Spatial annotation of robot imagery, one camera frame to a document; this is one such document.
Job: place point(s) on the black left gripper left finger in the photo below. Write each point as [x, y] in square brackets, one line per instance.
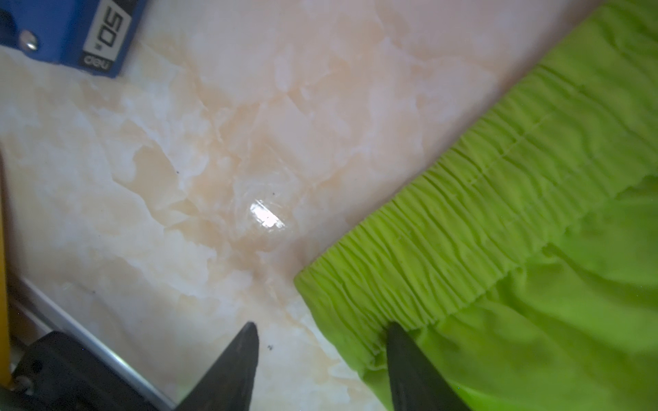
[229, 383]

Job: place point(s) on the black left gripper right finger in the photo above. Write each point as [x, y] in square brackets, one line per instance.
[415, 383]

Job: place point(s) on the lime green shorts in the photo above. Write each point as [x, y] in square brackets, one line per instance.
[523, 263]

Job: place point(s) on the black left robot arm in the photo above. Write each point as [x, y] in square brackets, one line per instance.
[58, 373]

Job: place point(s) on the yellow calculator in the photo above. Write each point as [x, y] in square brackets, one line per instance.
[5, 345]

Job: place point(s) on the blue stapler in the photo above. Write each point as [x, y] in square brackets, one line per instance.
[89, 35]

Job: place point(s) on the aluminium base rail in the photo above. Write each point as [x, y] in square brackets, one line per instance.
[38, 315]

